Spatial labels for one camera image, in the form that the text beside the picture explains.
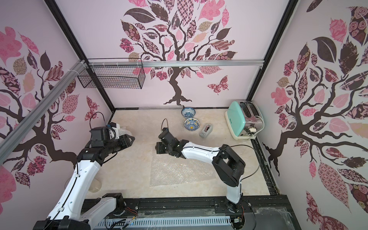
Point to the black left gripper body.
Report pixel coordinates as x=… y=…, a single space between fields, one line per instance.
x=115 y=145

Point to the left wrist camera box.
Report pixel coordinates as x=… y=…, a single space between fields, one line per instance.
x=113 y=130

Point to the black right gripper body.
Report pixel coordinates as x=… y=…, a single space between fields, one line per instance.
x=164 y=141

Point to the mint green toaster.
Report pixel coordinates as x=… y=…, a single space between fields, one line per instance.
x=244 y=120

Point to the white slotted cable duct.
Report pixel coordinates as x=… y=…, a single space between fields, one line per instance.
x=172 y=223

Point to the blue white patterned bowl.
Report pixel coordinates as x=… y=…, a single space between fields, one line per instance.
x=188 y=112

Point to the black wire wall basket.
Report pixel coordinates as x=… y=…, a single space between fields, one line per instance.
x=113 y=73

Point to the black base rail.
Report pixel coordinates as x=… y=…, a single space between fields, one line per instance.
x=252 y=213

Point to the grey tape dispenser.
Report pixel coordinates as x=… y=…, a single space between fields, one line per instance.
x=206 y=131

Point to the aluminium frame bar back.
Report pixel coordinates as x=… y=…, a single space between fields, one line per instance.
x=245 y=62

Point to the clear plastic cup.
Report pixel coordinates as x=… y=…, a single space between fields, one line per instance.
x=93 y=184

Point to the blue yellow patterned bowl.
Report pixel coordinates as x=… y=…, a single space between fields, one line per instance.
x=191 y=124

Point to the aluminium frame bar left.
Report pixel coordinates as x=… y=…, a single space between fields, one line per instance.
x=14 y=138

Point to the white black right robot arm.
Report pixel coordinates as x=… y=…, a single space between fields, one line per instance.
x=226 y=162

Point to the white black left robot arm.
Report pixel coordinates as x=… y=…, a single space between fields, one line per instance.
x=67 y=213

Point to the aluminium frame bar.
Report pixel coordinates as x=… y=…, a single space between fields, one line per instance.
x=245 y=62
x=14 y=138

